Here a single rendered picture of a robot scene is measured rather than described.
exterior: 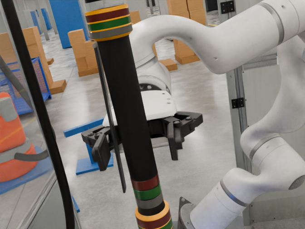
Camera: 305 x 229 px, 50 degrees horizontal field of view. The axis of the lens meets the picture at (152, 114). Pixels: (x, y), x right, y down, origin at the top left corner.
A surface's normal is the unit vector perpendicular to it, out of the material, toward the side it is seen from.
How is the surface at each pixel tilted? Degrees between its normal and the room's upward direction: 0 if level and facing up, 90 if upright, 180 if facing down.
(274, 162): 51
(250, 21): 47
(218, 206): 67
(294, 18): 89
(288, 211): 90
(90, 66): 90
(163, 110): 7
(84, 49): 90
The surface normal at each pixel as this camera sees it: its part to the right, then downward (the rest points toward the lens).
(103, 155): 0.98, -0.16
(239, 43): 0.17, 0.11
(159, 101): -0.09, -0.93
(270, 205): -0.04, 0.36
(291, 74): -0.24, 0.22
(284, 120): -0.58, 0.56
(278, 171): -0.57, -0.18
